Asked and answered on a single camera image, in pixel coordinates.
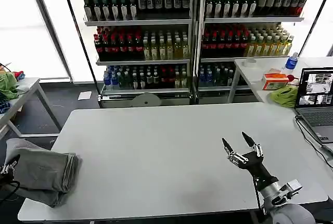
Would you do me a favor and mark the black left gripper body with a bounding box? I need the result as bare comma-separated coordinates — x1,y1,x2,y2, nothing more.
0,171,15,183

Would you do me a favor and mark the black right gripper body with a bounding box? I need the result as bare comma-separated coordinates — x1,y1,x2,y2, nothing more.
233,150,279,187

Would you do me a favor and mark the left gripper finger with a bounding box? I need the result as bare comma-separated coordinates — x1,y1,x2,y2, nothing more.
0,154,21,175

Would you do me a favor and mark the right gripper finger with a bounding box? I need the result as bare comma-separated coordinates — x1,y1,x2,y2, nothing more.
241,131,265,159
221,137,248,166

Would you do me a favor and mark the grey printed t-shirt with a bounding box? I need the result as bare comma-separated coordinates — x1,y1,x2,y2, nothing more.
4,138,83,208

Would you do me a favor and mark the blue patterned cloth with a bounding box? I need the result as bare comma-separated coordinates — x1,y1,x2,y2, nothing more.
0,98,12,116

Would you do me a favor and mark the green cloth by laptop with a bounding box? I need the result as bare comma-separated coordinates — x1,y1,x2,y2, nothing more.
270,85,299,108

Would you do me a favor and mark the orange tissue box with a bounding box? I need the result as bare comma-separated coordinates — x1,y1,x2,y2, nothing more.
261,68,290,91

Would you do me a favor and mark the white side table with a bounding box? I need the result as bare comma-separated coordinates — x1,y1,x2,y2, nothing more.
228,56,333,110

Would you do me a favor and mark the grey open laptop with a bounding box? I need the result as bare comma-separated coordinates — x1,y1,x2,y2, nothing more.
294,67,333,145

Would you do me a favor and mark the grey metal-leg table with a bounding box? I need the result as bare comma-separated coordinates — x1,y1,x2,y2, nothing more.
0,77,63,143

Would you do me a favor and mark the crumpled green cloth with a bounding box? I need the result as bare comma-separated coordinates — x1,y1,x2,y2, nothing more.
0,72,20,100

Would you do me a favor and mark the white tape roll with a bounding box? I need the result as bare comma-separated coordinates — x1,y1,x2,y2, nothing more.
242,57,259,68

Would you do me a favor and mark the clear blue-label water bottle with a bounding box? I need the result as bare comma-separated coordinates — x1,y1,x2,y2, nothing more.
285,52,300,75

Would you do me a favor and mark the white paper sheet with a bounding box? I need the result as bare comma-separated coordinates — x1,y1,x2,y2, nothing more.
78,91,93,102

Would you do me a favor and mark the grey round disc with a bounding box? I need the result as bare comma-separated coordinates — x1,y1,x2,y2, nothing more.
131,92,163,108

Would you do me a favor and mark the drinks shelf with yellow bottles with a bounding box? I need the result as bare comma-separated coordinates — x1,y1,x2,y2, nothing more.
195,0,319,103

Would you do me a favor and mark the black slanted pole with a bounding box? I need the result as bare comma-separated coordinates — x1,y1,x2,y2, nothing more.
298,0,333,56
58,0,101,106

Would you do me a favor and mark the drinks shelf with green-capped bottles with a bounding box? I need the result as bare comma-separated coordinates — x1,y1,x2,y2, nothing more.
71,0,199,106

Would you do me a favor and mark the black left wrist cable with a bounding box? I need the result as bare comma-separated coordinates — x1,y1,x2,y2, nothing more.
0,180,21,202

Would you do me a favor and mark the black laptop cable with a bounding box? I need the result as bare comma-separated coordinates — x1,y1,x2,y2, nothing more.
294,115,333,170

